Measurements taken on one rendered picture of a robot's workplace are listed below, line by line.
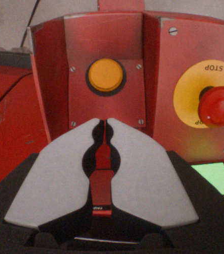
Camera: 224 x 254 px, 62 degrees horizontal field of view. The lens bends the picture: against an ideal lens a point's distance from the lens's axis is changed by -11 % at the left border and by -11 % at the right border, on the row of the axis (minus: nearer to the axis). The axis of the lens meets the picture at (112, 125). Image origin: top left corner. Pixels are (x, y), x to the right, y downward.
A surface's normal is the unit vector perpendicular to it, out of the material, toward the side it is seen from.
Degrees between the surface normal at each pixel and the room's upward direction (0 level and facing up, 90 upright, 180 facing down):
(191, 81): 0
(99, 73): 35
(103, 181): 90
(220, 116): 3
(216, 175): 90
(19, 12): 0
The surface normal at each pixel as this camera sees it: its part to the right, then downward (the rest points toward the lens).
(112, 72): -0.01, -0.02
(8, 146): 0.21, -0.81
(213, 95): -0.36, 0.14
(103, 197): -0.03, -0.83
